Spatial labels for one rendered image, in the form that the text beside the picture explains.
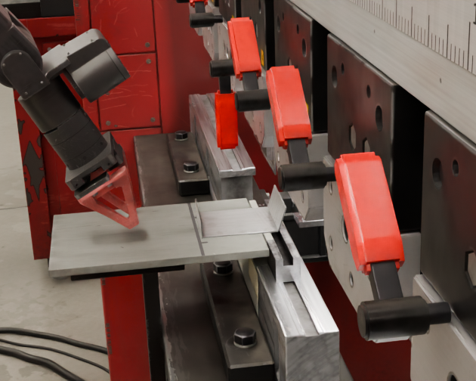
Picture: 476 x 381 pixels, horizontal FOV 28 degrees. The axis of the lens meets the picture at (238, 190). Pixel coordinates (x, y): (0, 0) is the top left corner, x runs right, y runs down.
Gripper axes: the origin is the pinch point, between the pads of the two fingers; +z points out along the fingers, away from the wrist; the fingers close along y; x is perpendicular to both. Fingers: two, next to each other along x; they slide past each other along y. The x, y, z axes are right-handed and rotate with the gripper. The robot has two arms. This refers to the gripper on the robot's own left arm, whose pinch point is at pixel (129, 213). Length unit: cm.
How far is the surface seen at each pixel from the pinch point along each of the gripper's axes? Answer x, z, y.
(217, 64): -19.3, -13.8, -15.7
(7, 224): 90, 64, 266
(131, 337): 32, 55, 87
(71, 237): 8.1, -1.1, 1.2
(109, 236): 3.9, 1.2, 0.5
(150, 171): 3, 16, 61
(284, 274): -12.7, 12.9, -11.4
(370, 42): -27, -21, -60
